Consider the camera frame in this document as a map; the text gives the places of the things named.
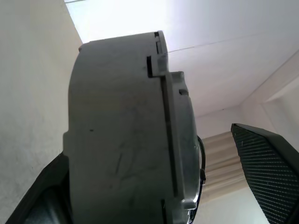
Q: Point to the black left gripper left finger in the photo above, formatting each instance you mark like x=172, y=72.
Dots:
x=51, y=198

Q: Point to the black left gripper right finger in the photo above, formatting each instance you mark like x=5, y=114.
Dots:
x=268, y=168

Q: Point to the grey toothed gear wheel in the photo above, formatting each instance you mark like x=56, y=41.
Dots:
x=181, y=140

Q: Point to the beige curtain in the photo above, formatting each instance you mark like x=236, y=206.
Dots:
x=222, y=158

